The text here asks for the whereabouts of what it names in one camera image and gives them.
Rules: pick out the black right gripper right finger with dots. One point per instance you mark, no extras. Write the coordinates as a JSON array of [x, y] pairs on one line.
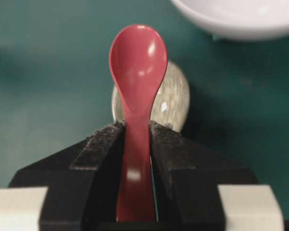
[[200, 190]]

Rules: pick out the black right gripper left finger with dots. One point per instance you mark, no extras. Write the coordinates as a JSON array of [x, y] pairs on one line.
[[75, 189]]

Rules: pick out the pink ceramic spoon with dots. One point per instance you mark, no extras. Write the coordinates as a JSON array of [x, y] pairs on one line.
[[138, 62]]

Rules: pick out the speckled white spoon rest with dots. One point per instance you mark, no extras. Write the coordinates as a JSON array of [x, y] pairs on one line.
[[172, 102]]

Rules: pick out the white round bowl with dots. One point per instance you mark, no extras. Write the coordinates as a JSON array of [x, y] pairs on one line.
[[242, 20]]

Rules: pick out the green mat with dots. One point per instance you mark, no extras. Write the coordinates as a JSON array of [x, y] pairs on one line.
[[56, 87]]

